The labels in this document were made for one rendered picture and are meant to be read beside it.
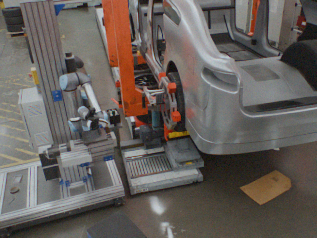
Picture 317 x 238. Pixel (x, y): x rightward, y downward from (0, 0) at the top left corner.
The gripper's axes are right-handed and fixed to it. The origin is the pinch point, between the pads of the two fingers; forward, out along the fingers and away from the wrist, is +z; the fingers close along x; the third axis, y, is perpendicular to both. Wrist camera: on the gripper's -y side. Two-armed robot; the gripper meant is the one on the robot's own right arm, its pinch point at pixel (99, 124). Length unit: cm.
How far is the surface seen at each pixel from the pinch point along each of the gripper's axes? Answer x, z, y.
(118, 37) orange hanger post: -74, -118, -38
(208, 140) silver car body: -87, 27, 21
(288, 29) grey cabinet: -563, -247, -15
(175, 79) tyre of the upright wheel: -107, -52, -7
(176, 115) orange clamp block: -95, -30, 23
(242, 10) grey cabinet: -579, -404, -35
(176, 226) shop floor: -71, 19, 115
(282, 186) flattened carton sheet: -195, 42, 96
